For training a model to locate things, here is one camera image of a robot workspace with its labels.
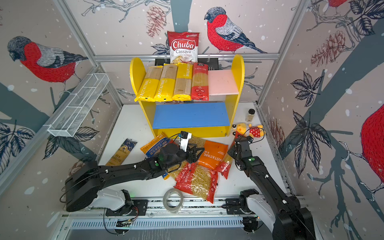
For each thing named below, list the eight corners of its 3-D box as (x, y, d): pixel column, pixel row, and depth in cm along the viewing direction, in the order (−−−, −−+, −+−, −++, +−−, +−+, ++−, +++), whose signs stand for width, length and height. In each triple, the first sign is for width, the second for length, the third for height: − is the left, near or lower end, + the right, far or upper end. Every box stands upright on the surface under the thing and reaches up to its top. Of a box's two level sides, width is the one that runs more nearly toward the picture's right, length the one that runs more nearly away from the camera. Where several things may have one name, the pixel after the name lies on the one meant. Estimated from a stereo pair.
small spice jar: (246, 122, 112) (250, 113, 104) (245, 117, 115) (248, 108, 107) (251, 122, 112) (256, 113, 104) (250, 117, 115) (254, 108, 107)
